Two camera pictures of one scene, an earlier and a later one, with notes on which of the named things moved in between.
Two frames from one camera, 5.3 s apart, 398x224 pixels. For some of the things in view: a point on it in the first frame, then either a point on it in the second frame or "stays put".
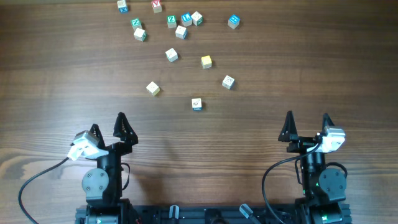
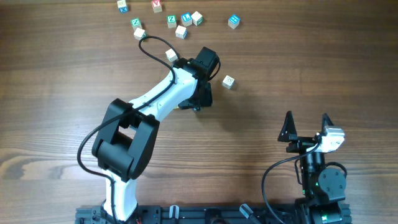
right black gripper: [289, 134] stays put
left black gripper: [118, 131] to [208, 102]
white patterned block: [228, 82] stays put
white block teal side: [171, 55] stays put
